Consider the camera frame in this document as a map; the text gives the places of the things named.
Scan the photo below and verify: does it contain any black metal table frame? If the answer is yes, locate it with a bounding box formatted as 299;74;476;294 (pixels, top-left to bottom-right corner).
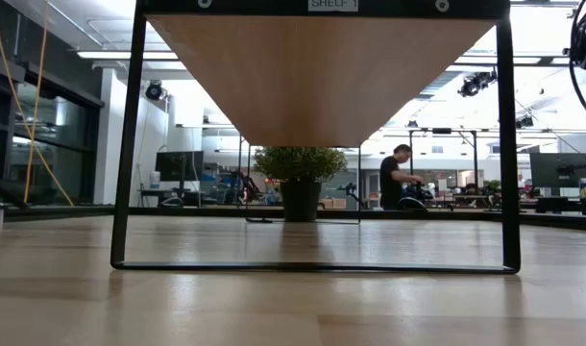
0;204;586;232

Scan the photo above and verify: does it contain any black ceiling spotlight cluster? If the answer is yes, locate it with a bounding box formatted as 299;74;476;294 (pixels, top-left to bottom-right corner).
457;70;498;98

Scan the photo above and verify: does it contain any thin yellow cord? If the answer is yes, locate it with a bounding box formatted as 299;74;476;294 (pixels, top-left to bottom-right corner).
24;0;51;203

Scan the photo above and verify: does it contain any yellow power cable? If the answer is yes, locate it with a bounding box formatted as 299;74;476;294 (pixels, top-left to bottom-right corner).
0;0;75;208

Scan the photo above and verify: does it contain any white shelf label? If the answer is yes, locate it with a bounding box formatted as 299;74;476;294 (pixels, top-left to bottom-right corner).
306;0;359;12

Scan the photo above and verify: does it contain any person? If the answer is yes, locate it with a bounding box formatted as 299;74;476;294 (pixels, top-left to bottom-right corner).
378;143;425;211

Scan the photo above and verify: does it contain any long ceiling light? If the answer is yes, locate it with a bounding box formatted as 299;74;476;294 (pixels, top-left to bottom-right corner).
453;56;571;66
76;50;180;62

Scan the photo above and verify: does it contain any black computer monitor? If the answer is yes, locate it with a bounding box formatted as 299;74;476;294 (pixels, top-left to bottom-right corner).
529;152;586;189
155;150;205;183

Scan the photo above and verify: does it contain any potted green bushy plant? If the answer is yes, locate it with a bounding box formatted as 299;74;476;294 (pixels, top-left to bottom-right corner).
252;146;349;223

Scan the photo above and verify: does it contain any black gantry frame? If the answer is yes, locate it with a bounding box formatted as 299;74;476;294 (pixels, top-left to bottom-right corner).
406;127;479;191

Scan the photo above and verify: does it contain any wooden shelf with black frame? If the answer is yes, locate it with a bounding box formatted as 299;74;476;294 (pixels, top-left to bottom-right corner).
110;0;521;275

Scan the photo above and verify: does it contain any round black ceiling speaker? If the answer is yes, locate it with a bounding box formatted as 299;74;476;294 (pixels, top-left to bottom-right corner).
144;80;168;102

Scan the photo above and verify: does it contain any black cable loop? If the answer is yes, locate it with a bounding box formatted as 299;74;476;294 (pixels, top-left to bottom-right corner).
0;178;31;210

